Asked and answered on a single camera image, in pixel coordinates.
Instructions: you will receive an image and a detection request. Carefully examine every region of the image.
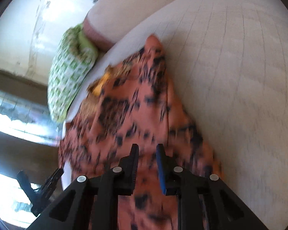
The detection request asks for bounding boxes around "orange black floral garment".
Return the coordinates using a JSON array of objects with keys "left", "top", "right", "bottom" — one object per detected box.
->
[{"left": 59, "top": 35, "right": 222, "bottom": 229}]

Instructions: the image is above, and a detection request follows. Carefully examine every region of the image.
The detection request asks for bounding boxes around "green white patterned pillow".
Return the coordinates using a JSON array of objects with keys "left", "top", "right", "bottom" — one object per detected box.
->
[{"left": 47, "top": 24, "right": 99, "bottom": 123}]

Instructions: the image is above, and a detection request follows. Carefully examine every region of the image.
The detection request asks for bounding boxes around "pink bolster cushion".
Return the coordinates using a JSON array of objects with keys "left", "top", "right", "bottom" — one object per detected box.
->
[{"left": 83, "top": 0, "right": 216, "bottom": 52}]

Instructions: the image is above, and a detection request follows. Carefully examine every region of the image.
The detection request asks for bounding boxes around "stained glass door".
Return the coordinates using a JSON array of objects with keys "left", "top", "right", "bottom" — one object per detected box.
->
[{"left": 0, "top": 70, "right": 62, "bottom": 229}]

